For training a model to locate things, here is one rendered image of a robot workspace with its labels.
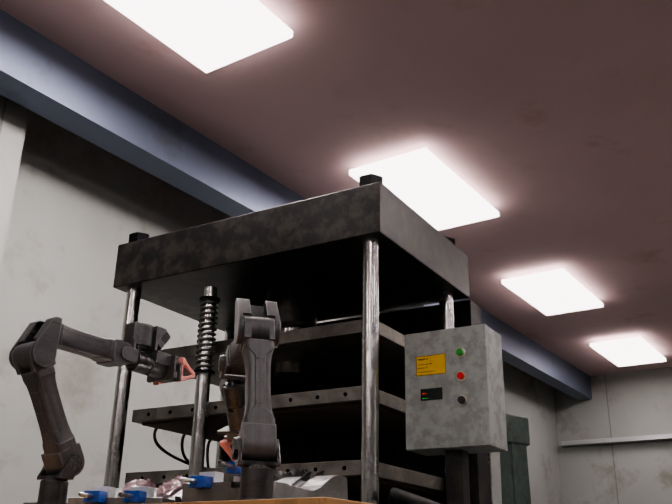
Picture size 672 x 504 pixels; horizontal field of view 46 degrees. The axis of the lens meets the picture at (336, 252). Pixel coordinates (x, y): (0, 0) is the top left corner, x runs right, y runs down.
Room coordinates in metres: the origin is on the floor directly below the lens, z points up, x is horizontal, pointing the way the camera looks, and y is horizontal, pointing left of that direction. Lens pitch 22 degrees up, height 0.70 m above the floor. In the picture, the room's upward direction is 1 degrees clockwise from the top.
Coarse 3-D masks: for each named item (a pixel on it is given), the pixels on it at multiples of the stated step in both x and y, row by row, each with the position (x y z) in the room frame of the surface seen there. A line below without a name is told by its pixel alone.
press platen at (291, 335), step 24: (288, 336) 2.94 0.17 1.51; (312, 336) 2.89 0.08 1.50; (336, 336) 2.84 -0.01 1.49; (360, 336) 2.83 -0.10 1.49; (384, 336) 2.84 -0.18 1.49; (192, 360) 3.25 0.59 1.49; (216, 360) 3.24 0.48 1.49; (288, 360) 3.22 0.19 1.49; (312, 360) 3.21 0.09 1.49; (336, 360) 3.20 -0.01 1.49; (360, 360) 3.19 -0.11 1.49; (384, 360) 3.19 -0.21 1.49; (216, 384) 3.71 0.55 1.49; (288, 384) 3.68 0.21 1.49; (312, 384) 3.67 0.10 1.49
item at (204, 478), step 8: (200, 472) 2.06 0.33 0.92; (208, 472) 2.05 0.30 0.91; (216, 472) 2.04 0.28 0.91; (184, 480) 1.98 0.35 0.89; (192, 480) 2.00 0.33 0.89; (200, 480) 2.01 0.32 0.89; (208, 480) 2.02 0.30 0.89; (216, 480) 2.05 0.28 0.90; (200, 488) 2.04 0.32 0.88; (208, 488) 2.04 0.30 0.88
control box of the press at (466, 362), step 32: (416, 352) 2.70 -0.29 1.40; (448, 352) 2.64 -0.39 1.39; (480, 352) 2.58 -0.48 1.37; (416, 384) 2.70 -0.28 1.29; (448, 384) 2.64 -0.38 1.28; (480, 384) 2.58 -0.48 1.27; (416, 416) 2.70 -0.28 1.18; (448, 416) 2.64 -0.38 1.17; (480, 416) 2.58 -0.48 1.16; (416, 448) 2.70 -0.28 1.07; (448, 448) 2.66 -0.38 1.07; (480, 448) 2.64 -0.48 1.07; (448, 480) 2.70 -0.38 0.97
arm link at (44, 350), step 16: (48, 320) 1.81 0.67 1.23; (32, 336) 1.85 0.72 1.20; (48, 336) 1.80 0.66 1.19; (64, 336) 1.85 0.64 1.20; (80, 336) 1.89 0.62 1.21; (96, 336) 1.93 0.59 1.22; (32, 352) 1.77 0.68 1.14; (48, 352) 1.80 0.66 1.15; (80, 352) 1.91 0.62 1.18; (96, 352) 1.94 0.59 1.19; (112, 352) 1.97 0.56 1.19
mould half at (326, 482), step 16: (288, 480) 2.26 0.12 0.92; (320, 480) 2.19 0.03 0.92; (336, 480) 2.22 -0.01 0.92; (192, 496) 2.06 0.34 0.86; (208, 496) 2.04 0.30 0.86; (224, 496) 2.01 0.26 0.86; (288, 496) 2.02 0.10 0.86; (304, 496) 2.08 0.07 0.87; (320, 496) 2.15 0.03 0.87; (336, 496) 2.22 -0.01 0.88
